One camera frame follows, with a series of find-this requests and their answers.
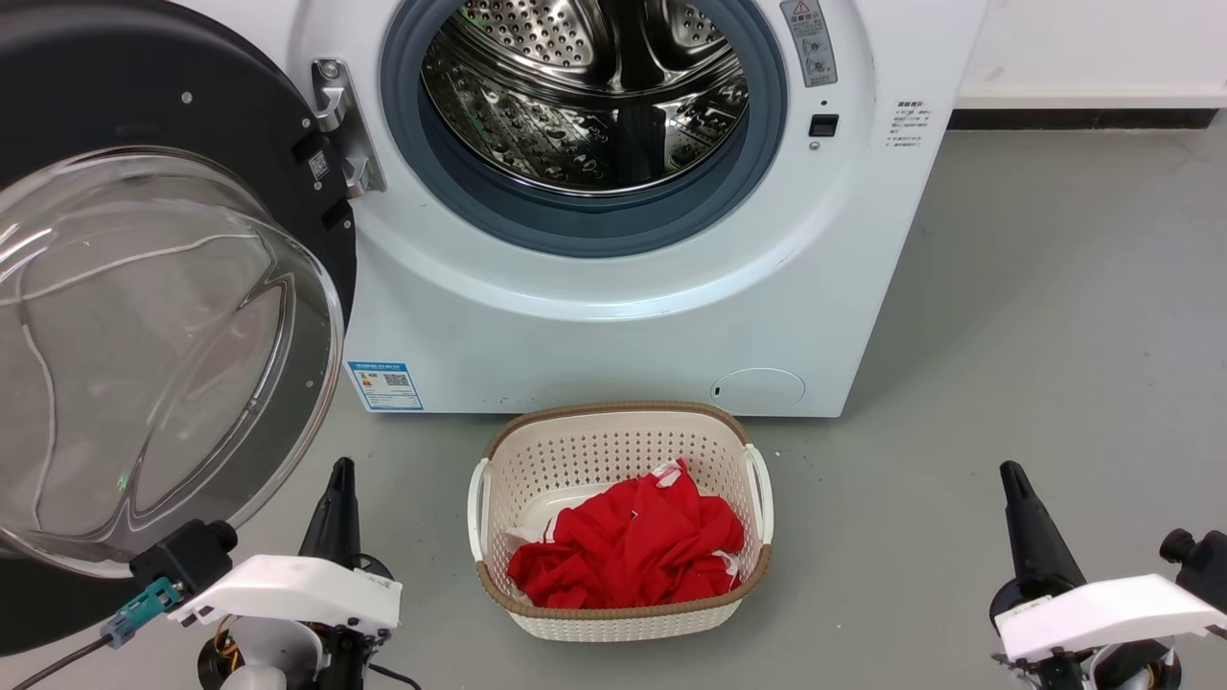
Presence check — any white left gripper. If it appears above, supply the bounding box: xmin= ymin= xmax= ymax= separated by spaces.
xmin=170 ymin=458 xmax=405 ymax=672

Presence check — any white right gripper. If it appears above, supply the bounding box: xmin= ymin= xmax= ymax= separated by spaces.
xmin=990 ymin=462 xmax=1227 ymax=666

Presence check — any round black glass washer door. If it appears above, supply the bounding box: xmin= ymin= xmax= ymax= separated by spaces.
xmin=0 ymin=0 xmax=359 ymax=658

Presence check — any white front-load washing machine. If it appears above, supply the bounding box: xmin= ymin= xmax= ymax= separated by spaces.
xmin=173 ymin=0 xmax=989 ymax=419

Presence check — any silver metal door hinge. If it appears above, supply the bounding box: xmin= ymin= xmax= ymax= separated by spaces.
xmin=311 ymin=58 xmax=387 ymax=198

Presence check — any blue energy label sticker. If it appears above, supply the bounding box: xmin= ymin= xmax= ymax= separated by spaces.
xmin=346 ymin=360 xmax=425 ymax=412

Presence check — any cream perforated laundry basket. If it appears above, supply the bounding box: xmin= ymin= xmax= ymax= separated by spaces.
xmin=467 ymin=401 xmax=775 ymax=643

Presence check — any red garment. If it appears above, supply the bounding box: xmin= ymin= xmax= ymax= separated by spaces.
xmin=507 ymin=458 xmax=747 ymax=610

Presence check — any round white filter cover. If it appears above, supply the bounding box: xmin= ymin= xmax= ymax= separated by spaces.
xmin=709 ymin=368 xmax=807 ymax=416

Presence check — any steel perforated washer drum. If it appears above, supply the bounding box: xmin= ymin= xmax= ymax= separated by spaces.
xmin=421 ymin=0 xmax=750 ymax=196

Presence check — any grey warning sticker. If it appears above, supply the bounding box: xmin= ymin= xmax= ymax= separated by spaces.
xmin=780 ymin=0 xmax=839 ymax=89

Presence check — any teal connector black cable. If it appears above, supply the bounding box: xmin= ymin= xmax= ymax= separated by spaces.
xmin=8 ymin=577 xmax=184 ymax=690

